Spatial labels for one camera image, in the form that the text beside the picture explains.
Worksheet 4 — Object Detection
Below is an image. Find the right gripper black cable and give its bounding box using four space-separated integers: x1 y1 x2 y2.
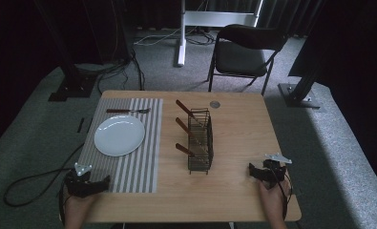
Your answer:
270 165 294 221

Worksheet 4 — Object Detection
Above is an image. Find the bundle of black cables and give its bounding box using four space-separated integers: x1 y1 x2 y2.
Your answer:
94 47 146 95

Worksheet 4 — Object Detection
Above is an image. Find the fork with brown handle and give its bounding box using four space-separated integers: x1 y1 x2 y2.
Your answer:
105 107 152 115

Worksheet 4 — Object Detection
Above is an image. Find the person's left hand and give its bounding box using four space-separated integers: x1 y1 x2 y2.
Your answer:
62 186 98 221

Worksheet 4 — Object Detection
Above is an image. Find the long black floor cable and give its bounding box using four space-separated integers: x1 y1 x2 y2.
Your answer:
2 142 86 208

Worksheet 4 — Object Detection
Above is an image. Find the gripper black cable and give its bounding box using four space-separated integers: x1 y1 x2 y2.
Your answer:
57 184 70 225
270 165 294 221

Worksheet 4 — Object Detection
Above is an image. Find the person's right hand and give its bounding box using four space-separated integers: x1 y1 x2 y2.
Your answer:
258 177 291 221

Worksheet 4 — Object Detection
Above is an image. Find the white floor cable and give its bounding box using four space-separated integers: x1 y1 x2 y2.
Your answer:
133 27 185 48

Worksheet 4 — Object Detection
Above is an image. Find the white round plate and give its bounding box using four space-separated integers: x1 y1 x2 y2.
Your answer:
94 114 146 157

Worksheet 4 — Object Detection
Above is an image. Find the black folding chair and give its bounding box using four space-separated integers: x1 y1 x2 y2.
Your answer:
206 23 289 96

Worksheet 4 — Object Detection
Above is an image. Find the brown-handled cutlery piece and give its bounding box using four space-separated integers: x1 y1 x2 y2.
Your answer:
175 142 210 164
175 98 207 129
175 116 209 151

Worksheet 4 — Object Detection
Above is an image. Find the black metal stand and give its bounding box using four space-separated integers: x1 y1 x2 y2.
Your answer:
32 0 98 103
277 0 328 111

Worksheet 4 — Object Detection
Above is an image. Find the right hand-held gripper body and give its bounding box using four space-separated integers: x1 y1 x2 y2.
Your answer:
261 153 294 189

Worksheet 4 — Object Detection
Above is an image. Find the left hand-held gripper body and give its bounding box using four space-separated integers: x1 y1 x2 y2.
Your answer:
64 162 98 199

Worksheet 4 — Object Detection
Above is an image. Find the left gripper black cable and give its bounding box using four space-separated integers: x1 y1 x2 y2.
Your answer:
57 184 70 225

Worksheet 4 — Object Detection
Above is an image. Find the white metal stand frame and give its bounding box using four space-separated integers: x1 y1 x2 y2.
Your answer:
176 0 265 68

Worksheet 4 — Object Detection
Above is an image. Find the grey striped placemat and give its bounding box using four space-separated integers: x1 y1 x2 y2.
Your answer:
77 97 164 194

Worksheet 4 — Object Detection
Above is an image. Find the black wire cutlery rack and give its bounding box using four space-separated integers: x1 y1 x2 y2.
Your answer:
186 107 215 176

